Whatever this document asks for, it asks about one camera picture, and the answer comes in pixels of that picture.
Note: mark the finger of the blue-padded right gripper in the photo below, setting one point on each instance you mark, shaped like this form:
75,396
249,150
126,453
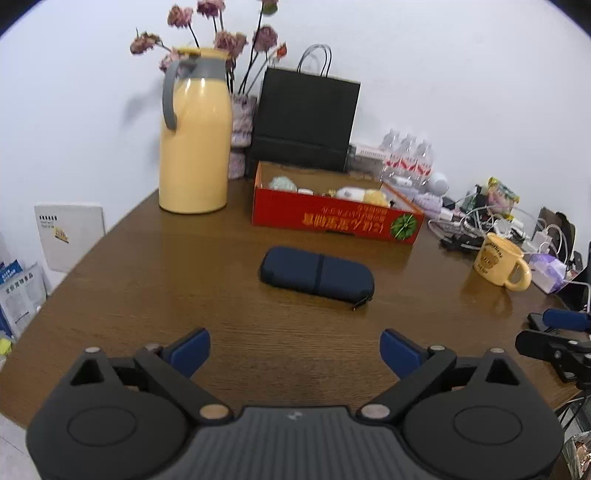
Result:
422,372

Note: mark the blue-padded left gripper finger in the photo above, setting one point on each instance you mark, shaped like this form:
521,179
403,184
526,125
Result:
168,372

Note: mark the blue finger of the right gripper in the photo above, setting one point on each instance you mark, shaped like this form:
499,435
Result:
567,320

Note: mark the navy blue zip pouch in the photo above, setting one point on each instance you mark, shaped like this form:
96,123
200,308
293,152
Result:
318,275

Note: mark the black phone on table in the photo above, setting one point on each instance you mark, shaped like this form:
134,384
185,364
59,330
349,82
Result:
536,322

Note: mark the black tablet stand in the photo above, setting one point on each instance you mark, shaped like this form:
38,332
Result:
576,294

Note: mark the purple tissue pack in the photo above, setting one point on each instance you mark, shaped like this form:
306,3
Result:
548,272

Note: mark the yellow bear mug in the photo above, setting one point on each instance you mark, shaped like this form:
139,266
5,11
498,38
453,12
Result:
502,263

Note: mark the colourful snack packet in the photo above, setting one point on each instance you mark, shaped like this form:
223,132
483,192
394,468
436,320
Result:
500,198

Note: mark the lavender ribbed pouch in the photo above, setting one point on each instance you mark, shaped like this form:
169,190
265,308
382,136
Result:
429,203

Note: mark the white booklet left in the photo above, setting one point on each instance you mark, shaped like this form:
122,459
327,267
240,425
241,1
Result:
67,232

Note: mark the yellow white plush toy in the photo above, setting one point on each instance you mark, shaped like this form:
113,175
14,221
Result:
356,194

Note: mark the white round gadget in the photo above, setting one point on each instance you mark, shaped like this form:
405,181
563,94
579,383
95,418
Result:
438,184

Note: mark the red cardboard box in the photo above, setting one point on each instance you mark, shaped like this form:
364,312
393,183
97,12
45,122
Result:
310,209

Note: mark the right water bottle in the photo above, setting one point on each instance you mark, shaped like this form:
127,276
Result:
424,164

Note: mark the water bottle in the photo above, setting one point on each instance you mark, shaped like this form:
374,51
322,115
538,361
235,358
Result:
389,146
424,164
408,160

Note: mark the middle water bottle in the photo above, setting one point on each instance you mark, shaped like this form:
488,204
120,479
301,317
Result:
408,160

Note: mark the left water bottle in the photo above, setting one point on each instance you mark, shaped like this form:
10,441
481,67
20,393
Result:
389,146

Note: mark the pale green ceramic item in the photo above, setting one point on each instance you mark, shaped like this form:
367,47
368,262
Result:
282,183

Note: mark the white flat box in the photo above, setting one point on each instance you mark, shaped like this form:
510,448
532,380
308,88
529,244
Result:
369,152

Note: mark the yellow thermos jug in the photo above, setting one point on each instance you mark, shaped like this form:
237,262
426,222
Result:
196,133

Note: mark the purple textured vase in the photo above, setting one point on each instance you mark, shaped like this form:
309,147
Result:
243,111

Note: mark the black paper bag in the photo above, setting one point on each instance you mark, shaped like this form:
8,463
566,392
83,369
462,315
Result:
302,119

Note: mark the dried pink flowers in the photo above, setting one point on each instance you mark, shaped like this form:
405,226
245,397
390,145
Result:
264,45

